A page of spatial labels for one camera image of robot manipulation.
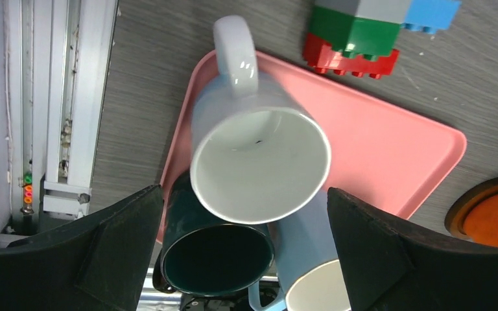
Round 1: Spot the white mug blue handle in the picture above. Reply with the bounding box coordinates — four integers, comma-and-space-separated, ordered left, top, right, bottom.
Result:
248, 190, 351, 311

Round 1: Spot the aluminium frame rail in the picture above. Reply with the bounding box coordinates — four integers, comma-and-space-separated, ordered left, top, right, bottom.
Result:
0, 0, 119, 248

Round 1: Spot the colourful toy brick stack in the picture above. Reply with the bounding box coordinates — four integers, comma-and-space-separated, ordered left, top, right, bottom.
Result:
302, 0, 461, 79

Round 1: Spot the pink plastic tray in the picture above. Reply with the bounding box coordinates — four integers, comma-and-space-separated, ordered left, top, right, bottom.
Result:
156, 49, 468, 244

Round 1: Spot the dark green mug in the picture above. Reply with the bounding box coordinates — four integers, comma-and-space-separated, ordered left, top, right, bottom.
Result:
152, 171, 274, 297

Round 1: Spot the brown coaster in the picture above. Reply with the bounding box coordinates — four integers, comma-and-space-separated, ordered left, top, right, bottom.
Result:
444, 177, 498, 242

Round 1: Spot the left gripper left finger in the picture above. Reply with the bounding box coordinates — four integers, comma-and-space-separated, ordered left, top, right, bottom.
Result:
0, 185, 163, 310

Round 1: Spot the orange cup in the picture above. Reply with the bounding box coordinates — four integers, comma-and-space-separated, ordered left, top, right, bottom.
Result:
462, 192, 498, 251

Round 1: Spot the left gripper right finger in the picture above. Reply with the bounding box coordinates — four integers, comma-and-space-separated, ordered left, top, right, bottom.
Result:
327, 187, 498, 310

